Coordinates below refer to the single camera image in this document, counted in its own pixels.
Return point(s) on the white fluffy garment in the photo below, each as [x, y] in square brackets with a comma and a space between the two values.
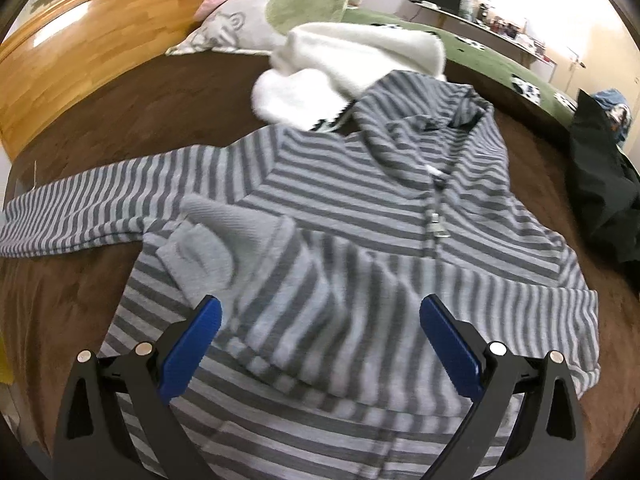
[340, 55]

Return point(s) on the white green printed pillow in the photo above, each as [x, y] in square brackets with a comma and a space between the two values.
[250, 20]

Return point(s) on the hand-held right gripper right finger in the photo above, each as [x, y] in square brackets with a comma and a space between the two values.
[451, 346]

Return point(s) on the green printed blanket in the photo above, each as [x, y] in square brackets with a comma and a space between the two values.
[480, 60]

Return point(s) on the blue cloth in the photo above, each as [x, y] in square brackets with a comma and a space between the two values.
[607, 97]

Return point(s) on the grey striped hoodie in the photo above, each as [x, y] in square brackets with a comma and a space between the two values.
[350, 200]

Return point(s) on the cluttered white desk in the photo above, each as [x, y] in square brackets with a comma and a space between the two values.
[480, 30]

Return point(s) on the black jacket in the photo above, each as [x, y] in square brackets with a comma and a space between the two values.
[595, 185]

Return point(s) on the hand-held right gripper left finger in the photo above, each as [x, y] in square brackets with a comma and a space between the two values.
[192, 346]

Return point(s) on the wooden headboard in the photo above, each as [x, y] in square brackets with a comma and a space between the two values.
[100, 35]

